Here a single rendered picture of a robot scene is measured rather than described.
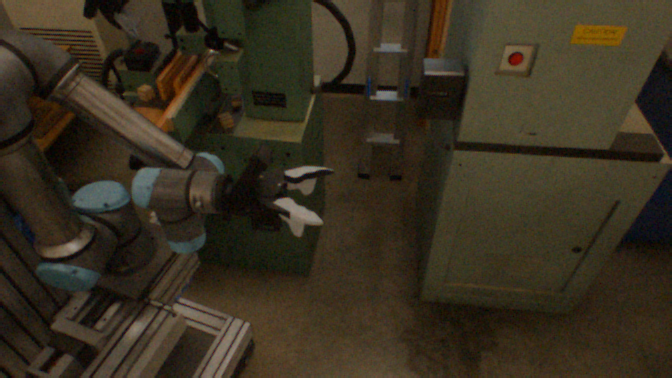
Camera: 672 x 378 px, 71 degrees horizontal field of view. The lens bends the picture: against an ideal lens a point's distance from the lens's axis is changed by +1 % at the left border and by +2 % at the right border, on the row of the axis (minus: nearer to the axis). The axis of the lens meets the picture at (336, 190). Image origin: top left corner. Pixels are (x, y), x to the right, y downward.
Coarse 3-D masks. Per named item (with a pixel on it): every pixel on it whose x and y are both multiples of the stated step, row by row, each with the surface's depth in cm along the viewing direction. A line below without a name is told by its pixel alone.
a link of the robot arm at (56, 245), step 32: (0, 64) 73; (0, 96) 72; (0, 128) 73; (32, 128) 79; (0, 160) 78; (32, 160) 82; (32, 192) 84; (64, 192) 91; (32, 224) 89; (64, 224) 92; (96, 224) 104; (64, 256) 95; (96, 256) 100; (64, 288) 102
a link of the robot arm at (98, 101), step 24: (24, 48) 77; (48, 48) 81; (48, 72) 81; (72, 72) 83; (48, 96) 83; (72, 96) 84; (96, 96) 86; (96, 120) 87; (120, 120) 88; (144, 120) 92; (120, 144) 91; (144, 144) 91; (168, 144) 94; (168, 168) 94; (192, 168) 96; (216, 168) 101
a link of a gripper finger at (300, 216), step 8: (280, 200) 79; (288, 200) 79; (288, 208) 77; (296, 208) 77; (304, 208) 77; (280, 216) 81; (296, 216) 76; (304, 216) 76; (312, 216) 76; (296, 224) 78; (304, 224) 77; (312, 224) 76; (320, 224) 76; (296, 232) 80
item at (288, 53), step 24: (264, 0) 138; (288, 0) 137; (264, 24) 144; (288, 24) 143; (264, 48) 150; (288, 48) 148; (312, 48) 169; (264, 72) 156; (288, 72) 154; (312, 72) 173; (288, 96) 161
